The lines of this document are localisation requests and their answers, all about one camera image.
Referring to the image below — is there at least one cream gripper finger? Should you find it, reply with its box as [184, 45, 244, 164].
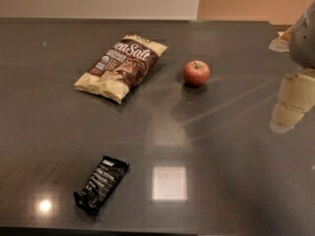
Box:
[270, 68, 315, 134]
[269, 27, 293, 52]

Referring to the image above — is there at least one red apple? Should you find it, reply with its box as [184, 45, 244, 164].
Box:
[183, 60, 210, 88]

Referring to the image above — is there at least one black rxbar chocolate bar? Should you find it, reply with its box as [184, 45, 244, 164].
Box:
[74, 155, 129, 215]

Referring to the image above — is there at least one sea salt chips bag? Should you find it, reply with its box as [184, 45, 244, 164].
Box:
[74, 34, 167, 103]

